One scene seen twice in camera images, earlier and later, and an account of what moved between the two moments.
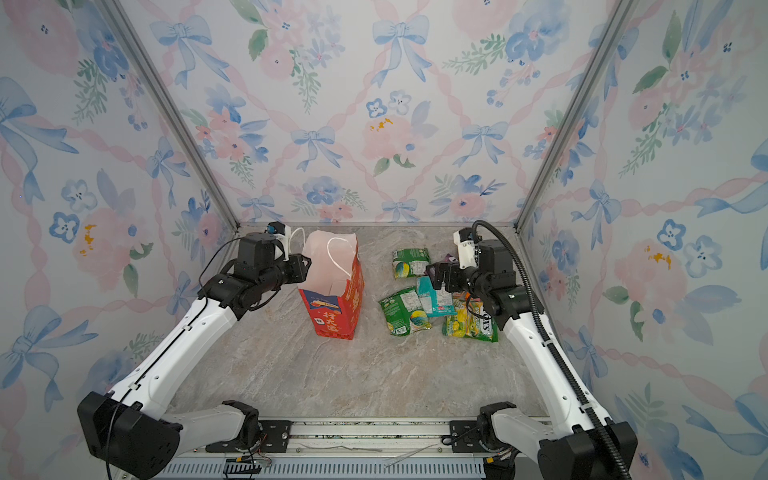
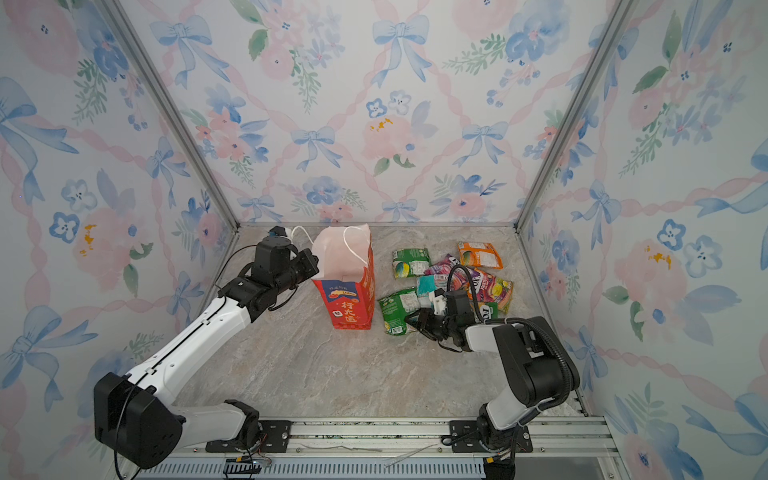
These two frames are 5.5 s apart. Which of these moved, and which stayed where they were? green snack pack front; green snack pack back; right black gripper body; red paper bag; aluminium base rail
Moved: red paper bag; right black gripper body
Stayed: green snack pack front; green snack pack back; aluminium base rail
